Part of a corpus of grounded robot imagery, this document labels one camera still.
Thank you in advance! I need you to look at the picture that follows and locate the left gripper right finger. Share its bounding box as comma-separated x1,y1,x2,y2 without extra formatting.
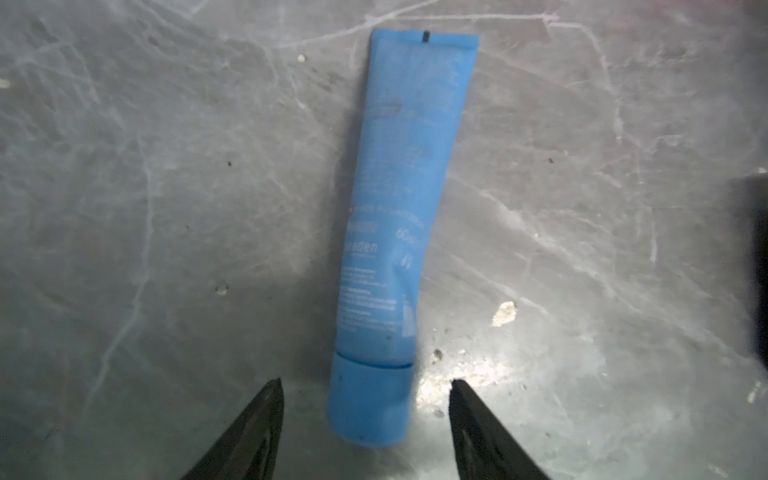
449,379,549,480

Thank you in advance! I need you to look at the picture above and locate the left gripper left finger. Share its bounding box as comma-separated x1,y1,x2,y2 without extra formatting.
182,378,285,480

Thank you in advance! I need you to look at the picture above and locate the blue toothpaste tube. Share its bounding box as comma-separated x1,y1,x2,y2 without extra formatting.
327,29,479,448

